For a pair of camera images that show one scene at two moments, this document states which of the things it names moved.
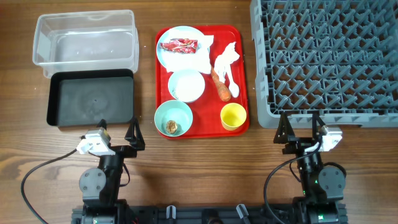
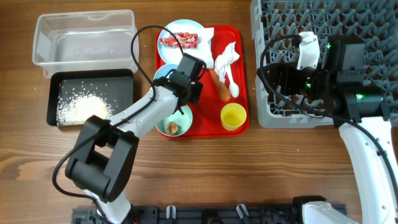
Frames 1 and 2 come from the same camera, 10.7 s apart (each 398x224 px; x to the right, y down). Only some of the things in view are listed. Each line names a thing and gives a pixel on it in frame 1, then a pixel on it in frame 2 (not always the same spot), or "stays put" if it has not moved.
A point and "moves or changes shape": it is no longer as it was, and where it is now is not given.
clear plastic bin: [97, 40] stays put
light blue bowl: [186, 85] moves or changes shape
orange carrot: [224, 91] stays put
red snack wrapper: [180, 45] moves or changes shape
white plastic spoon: [233, 87] stays put
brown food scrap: [171, 126] stays put
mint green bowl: [173, 118] stays put
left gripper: [135, 141] -> [198, 88]
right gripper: [297, 143] -> [288, 71]
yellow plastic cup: [232, 116] stays put
